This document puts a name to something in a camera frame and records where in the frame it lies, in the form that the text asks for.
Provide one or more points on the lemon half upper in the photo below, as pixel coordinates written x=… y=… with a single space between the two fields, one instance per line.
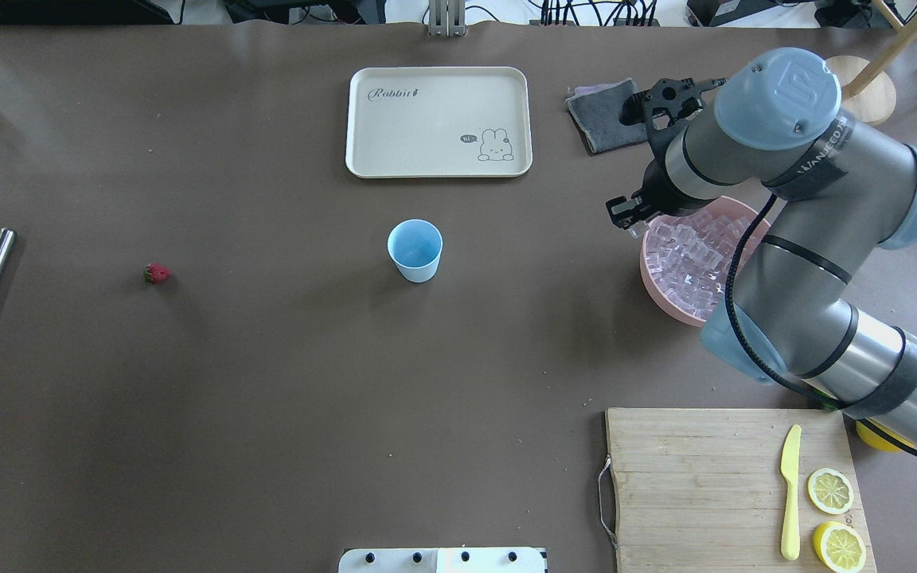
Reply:
x=830 y=491

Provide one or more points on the yellow plastic knife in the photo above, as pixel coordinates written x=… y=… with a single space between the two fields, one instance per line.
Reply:
x=789 y=469

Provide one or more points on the lemon half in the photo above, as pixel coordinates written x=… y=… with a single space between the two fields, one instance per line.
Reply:
x=830 y=491
x=839 y=547

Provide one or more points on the wooden cup tree stand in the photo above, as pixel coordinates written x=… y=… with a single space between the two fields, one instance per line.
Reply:
x=867 y=91

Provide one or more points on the lemon half lower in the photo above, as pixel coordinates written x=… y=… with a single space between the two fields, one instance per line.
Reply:
x=839 y=547

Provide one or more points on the pile of clear ice cubes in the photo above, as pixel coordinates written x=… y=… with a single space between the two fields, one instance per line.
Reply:
x=689 y=259

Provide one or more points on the red strawberry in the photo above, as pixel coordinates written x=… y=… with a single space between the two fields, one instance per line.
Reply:
x=156 y=273

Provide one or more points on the cream rabbit serving tray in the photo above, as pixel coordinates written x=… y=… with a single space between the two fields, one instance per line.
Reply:
x=438 y=122

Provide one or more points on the whole yellow lemon lower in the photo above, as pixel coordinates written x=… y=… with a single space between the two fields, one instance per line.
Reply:
x=883 y=440

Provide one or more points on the bamboo cutting board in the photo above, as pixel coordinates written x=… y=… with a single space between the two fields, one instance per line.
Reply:
x=698 y=489

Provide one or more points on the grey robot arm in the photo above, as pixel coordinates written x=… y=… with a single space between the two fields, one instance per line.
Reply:
x=847 y=188

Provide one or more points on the light blue plastic cup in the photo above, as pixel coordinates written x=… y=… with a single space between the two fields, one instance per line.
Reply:
x=415 y=246

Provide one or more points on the folded grey cloth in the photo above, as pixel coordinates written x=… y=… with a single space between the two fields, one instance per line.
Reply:
x=596 y=111

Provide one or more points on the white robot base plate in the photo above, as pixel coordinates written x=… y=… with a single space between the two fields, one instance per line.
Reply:
x=455 y=559

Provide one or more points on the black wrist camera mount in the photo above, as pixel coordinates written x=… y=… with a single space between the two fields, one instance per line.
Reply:
x=666 y=109

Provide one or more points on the pink bowl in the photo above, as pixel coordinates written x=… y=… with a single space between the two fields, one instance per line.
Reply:
x=665 y=290

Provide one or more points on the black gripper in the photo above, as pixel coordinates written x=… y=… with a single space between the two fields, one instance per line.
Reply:
x=660 y=191

